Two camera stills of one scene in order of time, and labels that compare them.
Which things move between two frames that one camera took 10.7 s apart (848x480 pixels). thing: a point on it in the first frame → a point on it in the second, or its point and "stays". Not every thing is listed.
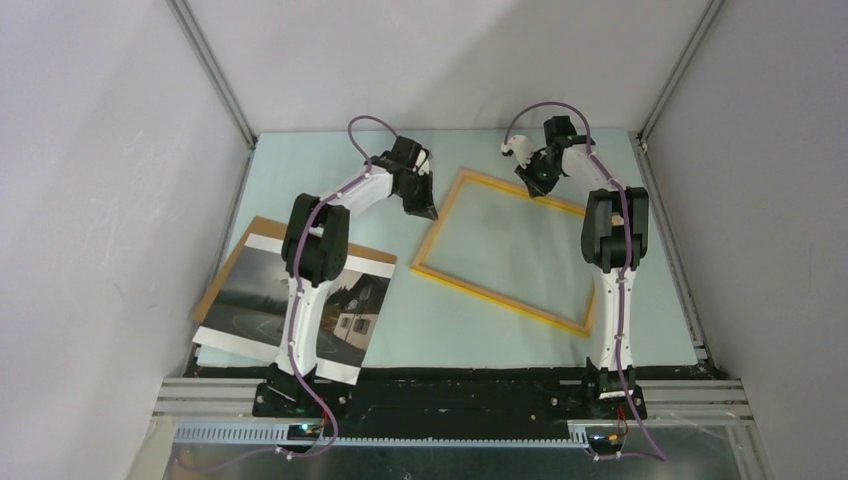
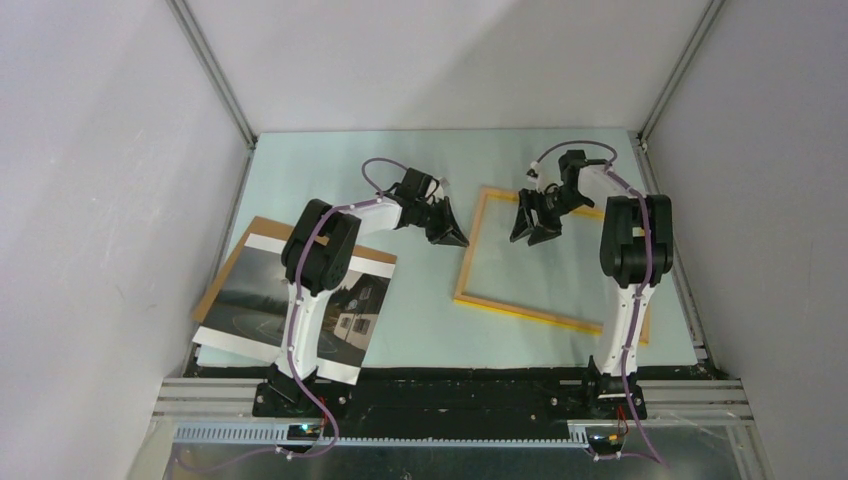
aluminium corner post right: (679, 71) stays
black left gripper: (425, 207) → (453, 235)
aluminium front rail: (198, 398) stays
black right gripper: (535, 189) → (547, 229)
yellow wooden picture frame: (419, 270) → (517, 310)
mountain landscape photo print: (249, 311) stays
